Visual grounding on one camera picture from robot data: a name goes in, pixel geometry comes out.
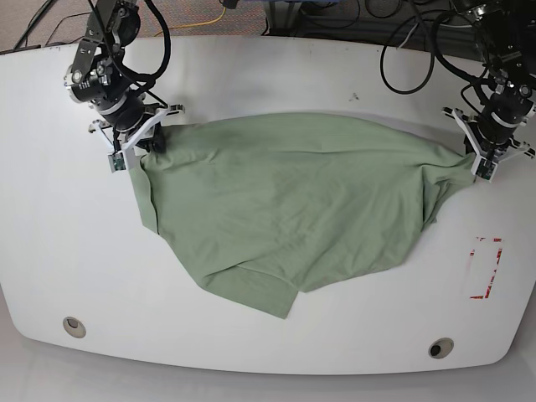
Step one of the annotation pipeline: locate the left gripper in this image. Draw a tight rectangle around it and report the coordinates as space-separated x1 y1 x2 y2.
442 107 535 167

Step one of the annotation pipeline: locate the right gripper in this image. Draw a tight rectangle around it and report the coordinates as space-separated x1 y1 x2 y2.
88 98 184 153

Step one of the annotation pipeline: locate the green t-shirt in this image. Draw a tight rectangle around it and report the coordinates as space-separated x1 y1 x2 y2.
130 113 474 318

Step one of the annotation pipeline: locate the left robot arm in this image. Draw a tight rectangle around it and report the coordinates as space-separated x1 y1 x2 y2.
410 1 535 180

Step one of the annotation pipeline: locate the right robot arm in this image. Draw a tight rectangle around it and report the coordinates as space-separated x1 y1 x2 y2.
64 1 184 157

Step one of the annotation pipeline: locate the red tape marking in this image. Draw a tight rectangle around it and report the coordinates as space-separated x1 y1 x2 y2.
462 237 504 300

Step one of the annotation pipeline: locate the left table grommet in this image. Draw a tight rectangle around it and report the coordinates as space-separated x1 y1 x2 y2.
63 317 86 339

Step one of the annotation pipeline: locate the table grommet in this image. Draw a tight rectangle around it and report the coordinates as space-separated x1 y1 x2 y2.
63 317 86 339
428 338 454 359

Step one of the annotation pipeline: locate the right table grommet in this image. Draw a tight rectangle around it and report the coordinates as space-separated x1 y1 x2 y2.
428 338 454 359

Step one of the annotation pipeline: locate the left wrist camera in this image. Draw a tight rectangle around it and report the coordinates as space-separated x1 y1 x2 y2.
471 155 497 182

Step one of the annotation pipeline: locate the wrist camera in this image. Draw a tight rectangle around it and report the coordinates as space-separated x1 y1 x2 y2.
471 155 497 182
107 148 138 173

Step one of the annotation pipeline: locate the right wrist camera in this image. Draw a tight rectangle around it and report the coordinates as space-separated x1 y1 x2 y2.
107 148 138 173

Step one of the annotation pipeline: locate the yellow cable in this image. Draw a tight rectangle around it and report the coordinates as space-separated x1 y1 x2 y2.
153 3 229 38

